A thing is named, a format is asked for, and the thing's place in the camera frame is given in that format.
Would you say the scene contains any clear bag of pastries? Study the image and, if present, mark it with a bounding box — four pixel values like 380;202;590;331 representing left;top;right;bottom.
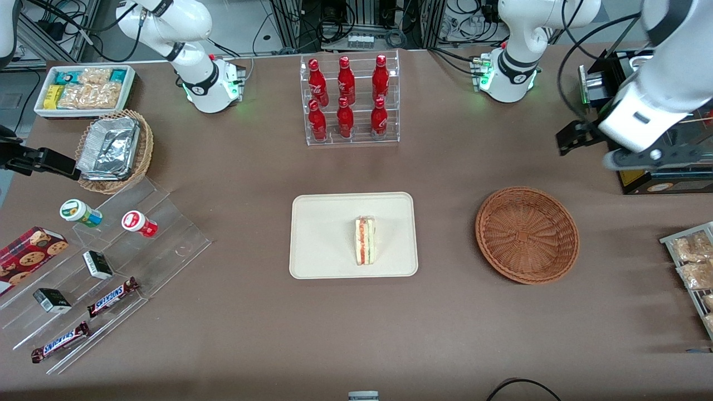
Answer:
677;261;713;290
670;233;713;262

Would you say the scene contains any small clear cracker bag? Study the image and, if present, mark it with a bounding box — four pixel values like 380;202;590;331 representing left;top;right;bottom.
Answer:
78;68;112;85

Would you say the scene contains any red lidded yogurt cup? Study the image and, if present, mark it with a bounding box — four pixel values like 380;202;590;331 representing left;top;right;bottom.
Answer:
121;211;158;238

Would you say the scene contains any light tan wicker basket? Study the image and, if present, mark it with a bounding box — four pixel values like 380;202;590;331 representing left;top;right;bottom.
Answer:
75;109;154;194

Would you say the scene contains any red cola bottle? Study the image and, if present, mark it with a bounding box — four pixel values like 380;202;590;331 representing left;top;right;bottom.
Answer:
337;56;356;105
336;97;355;139
308;58;329;107
308;100;328;141
370;97;388;139
372;54;390;104

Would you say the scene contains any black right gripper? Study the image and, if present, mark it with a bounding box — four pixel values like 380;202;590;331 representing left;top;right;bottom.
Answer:
0;125;81;181

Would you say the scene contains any black machine with yellow label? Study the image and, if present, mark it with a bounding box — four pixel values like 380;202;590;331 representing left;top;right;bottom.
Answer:
578;47;713;195

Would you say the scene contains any clear acrylic stepped shelf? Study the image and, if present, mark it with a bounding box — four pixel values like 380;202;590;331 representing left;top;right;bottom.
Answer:
0;177;213;375

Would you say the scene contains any white plastic snack bin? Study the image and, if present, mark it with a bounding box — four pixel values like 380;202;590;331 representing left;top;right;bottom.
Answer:
33;65;136;119

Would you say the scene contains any triangular sandwich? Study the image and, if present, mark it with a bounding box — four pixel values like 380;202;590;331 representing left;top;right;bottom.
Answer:
355;216;377;266

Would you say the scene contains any black floor cable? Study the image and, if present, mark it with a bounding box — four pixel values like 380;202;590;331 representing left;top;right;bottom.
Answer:
486;378;563;401

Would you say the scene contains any large clear cracker bag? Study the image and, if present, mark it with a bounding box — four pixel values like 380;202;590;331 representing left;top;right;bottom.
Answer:
57;84;122;109

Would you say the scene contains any green lidded yogurt cup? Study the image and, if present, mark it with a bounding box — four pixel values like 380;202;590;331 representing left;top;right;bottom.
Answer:
60;199;103;228

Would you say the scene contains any stack of foil trays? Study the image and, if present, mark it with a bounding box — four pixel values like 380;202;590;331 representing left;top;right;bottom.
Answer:
76;116;141;181

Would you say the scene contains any metal wire display rack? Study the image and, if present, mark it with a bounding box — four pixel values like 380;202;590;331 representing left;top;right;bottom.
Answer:
660;222;713;340

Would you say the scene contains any Snickers chocolate bar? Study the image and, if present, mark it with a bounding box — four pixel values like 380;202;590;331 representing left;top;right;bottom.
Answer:
31;321;91;364
87;277;140;319

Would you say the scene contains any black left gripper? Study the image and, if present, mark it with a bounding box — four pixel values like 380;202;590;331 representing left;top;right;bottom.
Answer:
557;120;607;157

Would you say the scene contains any cream plastic tray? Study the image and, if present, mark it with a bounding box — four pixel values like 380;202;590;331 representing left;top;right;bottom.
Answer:
289;192;419;279

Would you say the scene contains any red plaid cookie box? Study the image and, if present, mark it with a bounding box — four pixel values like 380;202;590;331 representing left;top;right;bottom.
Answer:
0;226;69;297

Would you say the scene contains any brown round wicker basket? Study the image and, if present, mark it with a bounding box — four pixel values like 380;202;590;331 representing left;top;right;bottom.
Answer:
475;186;580;285

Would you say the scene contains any clear acrylic bottle rack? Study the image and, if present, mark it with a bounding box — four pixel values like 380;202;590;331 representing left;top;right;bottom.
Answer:
300;50;401;146

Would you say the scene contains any small black box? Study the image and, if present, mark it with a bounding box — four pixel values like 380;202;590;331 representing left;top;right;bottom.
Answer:
82;250;114;280
33;287;72;314

